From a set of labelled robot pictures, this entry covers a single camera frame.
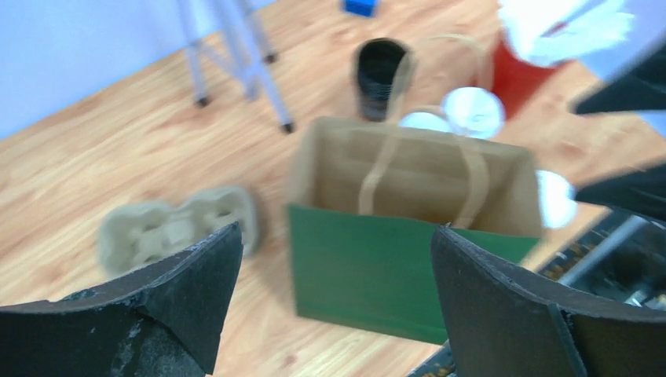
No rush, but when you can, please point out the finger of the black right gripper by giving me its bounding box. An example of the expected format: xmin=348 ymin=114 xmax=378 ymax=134
xmin=569 ymin=41 xmax=665 ymax=115
xmin=574 ymin=163 xmax=665 ymax=221

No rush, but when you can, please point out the white wrapped straws bundle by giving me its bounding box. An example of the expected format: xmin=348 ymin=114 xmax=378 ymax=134
xmin=497 ymin=0 xmax=635 ymax=68

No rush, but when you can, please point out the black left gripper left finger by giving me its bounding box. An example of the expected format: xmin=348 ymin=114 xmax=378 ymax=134
xmin=1 ymin=223 xmax=243 ymax=376

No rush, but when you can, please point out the grey camera tripod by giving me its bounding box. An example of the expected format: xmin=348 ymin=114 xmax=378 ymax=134
xmin=177 ymin=0 xmax=295 ymax=134

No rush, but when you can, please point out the white plastic lid stack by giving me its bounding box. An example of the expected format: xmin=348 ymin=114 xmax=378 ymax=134
xmin=536 ymin=170 xmax=577 ymax=229

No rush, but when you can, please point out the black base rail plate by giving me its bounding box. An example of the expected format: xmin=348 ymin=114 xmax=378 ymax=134
xmin=412 ymin=211 xmax=665 ymax=376

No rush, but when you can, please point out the blue small block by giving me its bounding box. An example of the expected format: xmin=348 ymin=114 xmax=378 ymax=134
xmin=341 ymin=0 xmax=379 ymax=18

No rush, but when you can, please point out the red straw holder cup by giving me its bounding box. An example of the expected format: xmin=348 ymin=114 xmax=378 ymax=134
xmin=491 ymin=33 xmax=564 ymax=121

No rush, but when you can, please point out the green paper bag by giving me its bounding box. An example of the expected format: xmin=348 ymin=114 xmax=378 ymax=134
xmin=286 ymin=33 xmax=545 ymax=346

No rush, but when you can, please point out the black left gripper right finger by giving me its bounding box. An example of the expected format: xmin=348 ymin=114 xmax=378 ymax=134
xmin=430 ymin=226 xmax=665 ymax=376

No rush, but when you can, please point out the grey pulp cup carrier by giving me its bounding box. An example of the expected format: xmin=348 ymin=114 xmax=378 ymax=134
xmin=97 ymin=185 xmax=262 ymax=277

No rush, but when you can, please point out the white single cup lid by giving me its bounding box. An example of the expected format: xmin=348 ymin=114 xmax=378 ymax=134
xmin=441 ymin=86 xmax=506 ymax=139

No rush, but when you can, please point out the black paper cup stack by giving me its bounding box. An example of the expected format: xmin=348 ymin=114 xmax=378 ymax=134
xmin=353 ymin=38 xmax=410 ymax=122

